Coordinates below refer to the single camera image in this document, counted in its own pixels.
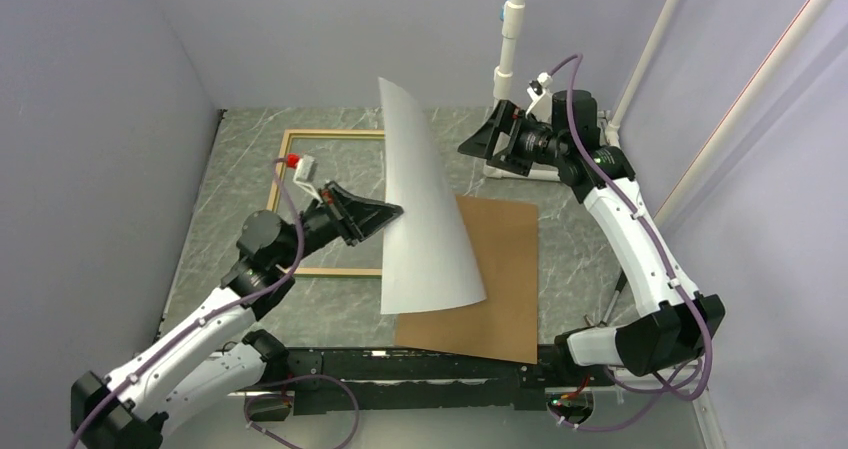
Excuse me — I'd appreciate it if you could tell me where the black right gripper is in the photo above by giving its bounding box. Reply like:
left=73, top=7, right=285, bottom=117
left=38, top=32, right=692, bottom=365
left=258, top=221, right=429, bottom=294
left=458, top=99, right=568, bottom=176

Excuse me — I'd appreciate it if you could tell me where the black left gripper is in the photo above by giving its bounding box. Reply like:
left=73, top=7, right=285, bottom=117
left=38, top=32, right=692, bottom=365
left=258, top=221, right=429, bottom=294
left=275, top=180, right=403, bottom=269

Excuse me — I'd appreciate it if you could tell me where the printed photo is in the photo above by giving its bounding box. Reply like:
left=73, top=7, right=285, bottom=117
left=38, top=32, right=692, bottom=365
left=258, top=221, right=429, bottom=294
left=378, top=78, right=486, bottom=315

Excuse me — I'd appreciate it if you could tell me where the brown mdf backing board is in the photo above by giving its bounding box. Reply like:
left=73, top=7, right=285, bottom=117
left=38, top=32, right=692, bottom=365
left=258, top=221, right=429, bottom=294
left=395, top=196, right=539, bottom=364

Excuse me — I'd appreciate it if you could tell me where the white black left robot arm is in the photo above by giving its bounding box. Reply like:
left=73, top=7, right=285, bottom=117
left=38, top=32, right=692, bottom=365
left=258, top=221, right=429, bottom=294
left=69, top=181, right=403, bottom=448

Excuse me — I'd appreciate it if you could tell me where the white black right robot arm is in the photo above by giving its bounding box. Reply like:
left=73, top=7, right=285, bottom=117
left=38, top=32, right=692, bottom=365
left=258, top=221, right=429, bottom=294
left=458, top=90, right=726, bottom=384

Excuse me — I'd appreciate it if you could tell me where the white pvc pipe stand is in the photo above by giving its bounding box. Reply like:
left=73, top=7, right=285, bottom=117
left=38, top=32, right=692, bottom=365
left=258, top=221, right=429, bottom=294
left=482, top=0, right=848, bottom=222

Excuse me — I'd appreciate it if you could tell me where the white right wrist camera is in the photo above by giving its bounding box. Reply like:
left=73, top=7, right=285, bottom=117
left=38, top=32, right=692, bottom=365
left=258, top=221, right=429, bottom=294
left=527, top=72, right=553, bottom=123

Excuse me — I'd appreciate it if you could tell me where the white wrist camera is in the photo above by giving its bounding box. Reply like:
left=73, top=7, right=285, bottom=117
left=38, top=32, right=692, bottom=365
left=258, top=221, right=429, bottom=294
left=527, top=72, right=553, bottom=123
left=283, top=153, right=316, bottom=184

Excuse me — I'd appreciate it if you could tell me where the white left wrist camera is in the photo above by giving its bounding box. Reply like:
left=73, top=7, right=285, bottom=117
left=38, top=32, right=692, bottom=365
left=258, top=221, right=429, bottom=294
left=283, top=153, right=316, bottom=184

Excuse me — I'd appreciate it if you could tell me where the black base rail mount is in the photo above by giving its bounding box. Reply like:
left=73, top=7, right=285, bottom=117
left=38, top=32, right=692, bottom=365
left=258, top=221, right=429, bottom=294
left=247, top=345, right=613, bottom=415

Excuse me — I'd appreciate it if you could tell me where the black handled hammer tool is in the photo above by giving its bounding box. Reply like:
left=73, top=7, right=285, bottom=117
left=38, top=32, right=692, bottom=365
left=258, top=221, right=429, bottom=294
left=584, top=271, right=628, bottom=328

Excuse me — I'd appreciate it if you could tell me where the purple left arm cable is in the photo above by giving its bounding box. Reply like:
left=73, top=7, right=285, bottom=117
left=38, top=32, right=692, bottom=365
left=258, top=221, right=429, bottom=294
left=66, top=157, right=360, bottom=449

